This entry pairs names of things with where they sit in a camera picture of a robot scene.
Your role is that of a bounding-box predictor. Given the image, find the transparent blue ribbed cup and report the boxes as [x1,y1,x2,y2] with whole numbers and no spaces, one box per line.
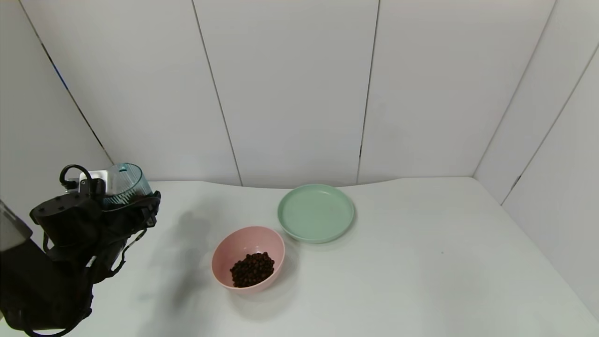
[102,162,153,207]

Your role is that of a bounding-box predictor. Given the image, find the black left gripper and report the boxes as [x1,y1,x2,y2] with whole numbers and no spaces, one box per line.
[102,190,161,228]

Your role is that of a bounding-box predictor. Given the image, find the green round plate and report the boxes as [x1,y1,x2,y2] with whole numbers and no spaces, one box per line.
[277,184,355,244]

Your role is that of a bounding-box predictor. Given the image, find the black camera cable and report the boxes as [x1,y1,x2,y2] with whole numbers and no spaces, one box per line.
[59,164,92,192]

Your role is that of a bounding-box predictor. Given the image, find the dark brown beans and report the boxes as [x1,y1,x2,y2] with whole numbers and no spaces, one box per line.
[229,252,276,288]

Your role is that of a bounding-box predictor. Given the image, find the pink bowl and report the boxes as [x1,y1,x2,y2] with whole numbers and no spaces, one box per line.
[212,226,285,294]

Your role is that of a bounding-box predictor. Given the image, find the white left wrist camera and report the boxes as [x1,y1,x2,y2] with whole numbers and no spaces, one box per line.
[79,170,110,196]

